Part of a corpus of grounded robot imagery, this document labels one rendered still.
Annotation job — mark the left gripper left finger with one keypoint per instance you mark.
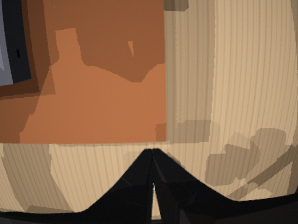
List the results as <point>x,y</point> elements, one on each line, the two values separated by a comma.
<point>128,201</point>

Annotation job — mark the grey network switch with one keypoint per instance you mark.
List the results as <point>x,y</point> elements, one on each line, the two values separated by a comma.
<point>14,64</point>

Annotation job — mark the dark brown low bench with grey legs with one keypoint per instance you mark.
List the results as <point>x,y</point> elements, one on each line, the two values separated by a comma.
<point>98,74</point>

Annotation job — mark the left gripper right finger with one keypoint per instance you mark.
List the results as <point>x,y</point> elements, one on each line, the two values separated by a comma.
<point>183,199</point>

